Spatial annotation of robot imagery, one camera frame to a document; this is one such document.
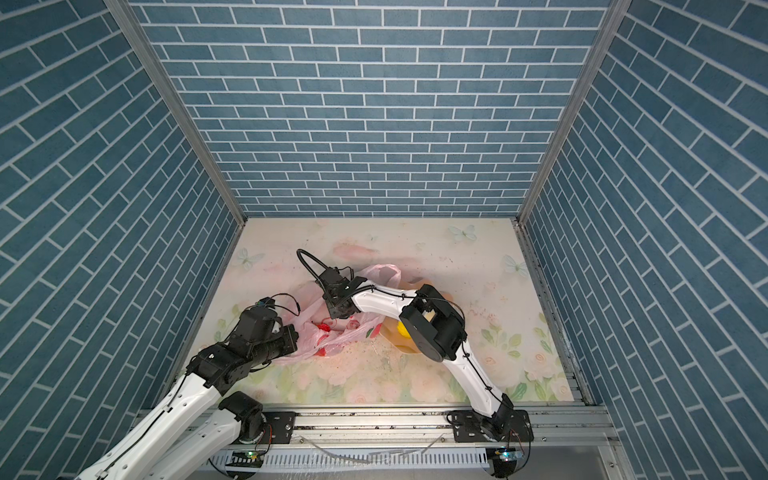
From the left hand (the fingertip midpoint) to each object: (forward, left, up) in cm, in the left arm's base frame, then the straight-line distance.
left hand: (302, 335), depth 79 cm
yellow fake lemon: (+3, -27, -5) cm, 28 cm away
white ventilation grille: (-26, -18, -10) cm, 34 cm away
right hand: (+14, -6, -9) cm, 18 cm away
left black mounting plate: (-20, +4, -10) cm, 23 cm away
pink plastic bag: (+1, -4, 0) cm, 4 cm away
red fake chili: (+6, -3, -9) cm, 11 cm away
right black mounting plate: (-21, -43, -9) cm, 48 cm away
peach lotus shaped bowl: (+3, -23, -6) cm, 24 cm away
